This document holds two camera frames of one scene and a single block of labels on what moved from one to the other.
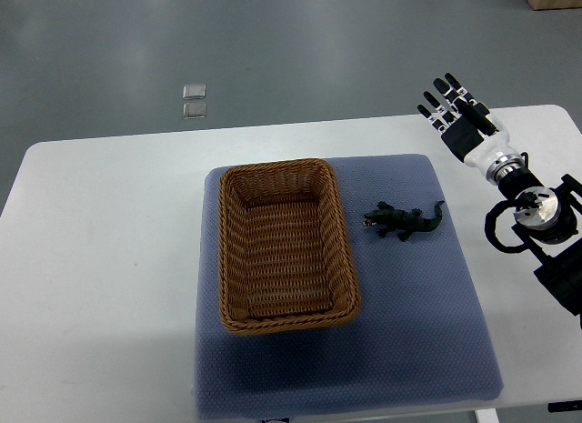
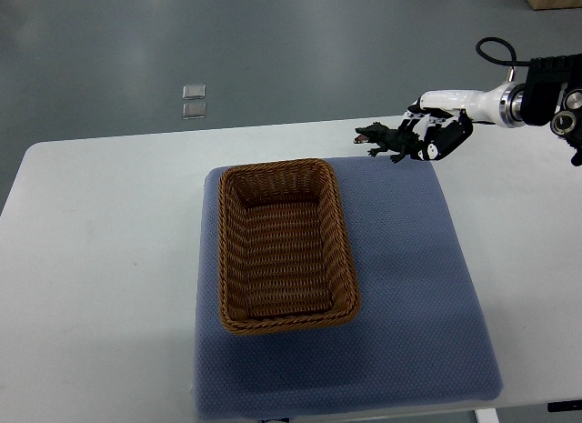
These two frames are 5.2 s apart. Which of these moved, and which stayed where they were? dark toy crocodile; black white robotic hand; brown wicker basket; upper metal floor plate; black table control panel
Moved: dark toy crocodile; black white robotic hand
Stayed: brown wicker basket; black table control panel; upper metal floor plate
